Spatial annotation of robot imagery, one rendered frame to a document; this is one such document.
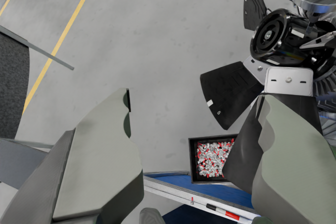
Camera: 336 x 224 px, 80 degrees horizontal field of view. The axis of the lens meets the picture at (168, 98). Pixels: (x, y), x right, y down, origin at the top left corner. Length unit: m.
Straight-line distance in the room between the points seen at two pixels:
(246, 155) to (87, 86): 2.18
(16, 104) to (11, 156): 1.35
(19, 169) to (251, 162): 0.64
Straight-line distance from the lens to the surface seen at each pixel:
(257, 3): 0.71
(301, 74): 0.53
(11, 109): 2.11
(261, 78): 0.62
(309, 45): 0.47
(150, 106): 1.94
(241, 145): 0.51
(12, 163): 0.79
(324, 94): 0.58
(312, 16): 0.32
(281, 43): 0.48
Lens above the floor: 1.66
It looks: 62 degrees down
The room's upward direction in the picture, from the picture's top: 51 degrees counter-clockwise
